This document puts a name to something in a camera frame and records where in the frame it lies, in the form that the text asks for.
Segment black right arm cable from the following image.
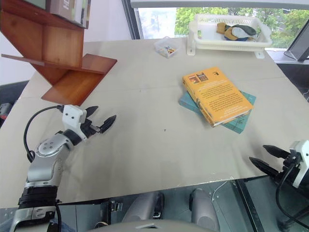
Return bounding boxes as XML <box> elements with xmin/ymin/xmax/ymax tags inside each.
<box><xmin>275</xmin><ymin>163</ymin><xmax>309</xmax><ymax>227</ymax></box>

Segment beige book with white lettering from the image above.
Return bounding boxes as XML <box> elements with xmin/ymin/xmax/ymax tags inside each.
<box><xmin>49</xmin><ymin>0</ymin><xmax>92</xmax><ymax>29</ymax></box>

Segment metal table bracket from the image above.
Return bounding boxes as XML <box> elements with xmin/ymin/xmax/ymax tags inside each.
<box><xmin>109</xmin><ymin>200</ymin><xmax>123</xmax><ymax>213</ymax></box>

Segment black screen on stand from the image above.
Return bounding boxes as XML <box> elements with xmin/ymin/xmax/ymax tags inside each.
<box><xmin>283</xmin><ymin>30</ymin><xmax>309</xmax><ymax>64</ymax></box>

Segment clear plastic box with bits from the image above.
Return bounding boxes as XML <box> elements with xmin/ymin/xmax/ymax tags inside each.
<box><xmin>154</xmin><ymin>36</ymin><xmax>183</xmax><ymax>59</ymax></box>

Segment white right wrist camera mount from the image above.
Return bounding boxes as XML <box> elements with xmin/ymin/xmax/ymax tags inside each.
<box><xmin>289</xmin><ymin>139</ymin><xmax>309</xmax><ymax>189</ymax></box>

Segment items in basket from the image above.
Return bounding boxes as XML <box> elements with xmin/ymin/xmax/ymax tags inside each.
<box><xmin>216</xmin><ymin>22</ymin><xmax>234</xmax><ymax>41</ymax></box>

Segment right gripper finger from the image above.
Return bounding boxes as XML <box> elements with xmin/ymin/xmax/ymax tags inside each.
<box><xmin>248</xmin><ymin>157</ymin><xmax>279</xmax><ymax>180</ymax></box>
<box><xmin>262</xmin><ymin>145</ymin><xmax>291</xmax><ymax>160</ymax></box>

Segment black window frame post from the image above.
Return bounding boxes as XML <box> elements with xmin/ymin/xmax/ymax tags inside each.
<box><xmin>121</xmin><ymin>0</ymin><xmax>145</xmax><ymax>40</ymax></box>

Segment black and red device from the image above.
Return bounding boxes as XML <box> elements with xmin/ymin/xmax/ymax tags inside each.
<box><xmin>0</xmin><ymin>102</ymin><xmax>13</xmax><ymax>122</ymax></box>

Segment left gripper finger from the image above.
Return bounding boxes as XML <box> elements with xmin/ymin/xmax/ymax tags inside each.
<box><xmin>85</xmin><ymin>105</ymin><xmax>99</xmax><ymax>121</ymax></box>
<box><xmin>99</xmin><ymin>115</ymin><xmax>117</xmax><ymax>134</ymax></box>

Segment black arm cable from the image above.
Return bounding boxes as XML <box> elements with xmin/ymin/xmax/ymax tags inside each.
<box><xmin>275</xmin><ymin>163</ymin><xmax>309</xmax><ymax>227</ymax></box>
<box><xmin>23</xmin><ymin>105</ymin><xmax>65</xmax><ymax>163</ymax></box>

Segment teal book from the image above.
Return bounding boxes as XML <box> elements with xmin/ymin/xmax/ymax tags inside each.
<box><xmin>178</xmin><ymin>90</ymin><xmax>257</xmax><ymax>134</ymax></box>

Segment white plastic basket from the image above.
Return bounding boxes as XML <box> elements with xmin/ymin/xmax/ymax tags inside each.
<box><xmin>186</xmin><ymin>13</ymin><xmax>274</xmax><ymax>59</ymax></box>

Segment white grey cloth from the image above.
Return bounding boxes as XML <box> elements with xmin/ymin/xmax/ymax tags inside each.
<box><xmin>230</xmin><ymin>27</ymin><xmax>250</xmax><ymax>39</ymax></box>

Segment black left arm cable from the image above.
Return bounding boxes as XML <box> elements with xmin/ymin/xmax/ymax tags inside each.
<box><xmin>23</xmin><ymin>105</ymin><xmax>65</xmax><ymax>163</ymax></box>

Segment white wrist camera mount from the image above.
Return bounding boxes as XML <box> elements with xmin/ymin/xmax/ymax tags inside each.
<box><xmin>62</xmin><ymin>104</ymin><xmax>87</xmax><ymax>140</ymax></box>
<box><xmin>289</xmin><ymin>139</ymin><xmax>309</xmax><ymax>189</ymax></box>

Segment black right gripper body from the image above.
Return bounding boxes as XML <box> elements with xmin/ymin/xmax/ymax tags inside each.
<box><xmin>272</xmin><ymin>149</ymin><xmax>302</xmax><ymax>187</ymax></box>

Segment grey curved robot chest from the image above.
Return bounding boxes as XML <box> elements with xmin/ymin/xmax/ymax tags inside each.
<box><xmin>86</xmin><ymin>218</ymin><xmax>218</xmax><ymax>232</ymax></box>

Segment grey rounded shape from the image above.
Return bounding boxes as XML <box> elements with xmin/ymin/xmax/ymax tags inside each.
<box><xmin>189</xmin><ymin>188</ymin><xmax>221</xmax><ymax>231</ymax></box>
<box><xmin>121</xmin><ymin>190</ymin><xmax>165</xmax><ymax>223</ymax></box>

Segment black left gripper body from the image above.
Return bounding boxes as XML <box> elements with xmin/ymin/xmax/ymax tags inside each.
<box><xmin>78</xmin><ymin>117</ymin><xmax>101</xmax><ymax>140</ymax></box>

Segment dark green cloth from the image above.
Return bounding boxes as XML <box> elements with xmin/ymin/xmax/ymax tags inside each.
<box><xmin>232</xmin><ymin>24</ymin><xmax>257</xmax><ymax>37</ymax></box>

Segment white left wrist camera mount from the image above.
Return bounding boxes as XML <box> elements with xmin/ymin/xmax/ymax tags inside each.
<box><xmin>62</xmin><ymin>104</ymin><xmax>87</xmax><ymax>140</ymax></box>

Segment orange book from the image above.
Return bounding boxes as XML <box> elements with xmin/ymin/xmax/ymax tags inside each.
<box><xmin>182</xmin><ymin>66</ymin><xmax>254</xmax><ymax>128</ymax></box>

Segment brown wooden bookshelf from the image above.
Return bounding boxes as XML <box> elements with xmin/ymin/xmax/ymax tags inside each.
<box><xmin>0</xmin><ymin>0</ymin><xmax>118</xmax><ymax>106</ymax></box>

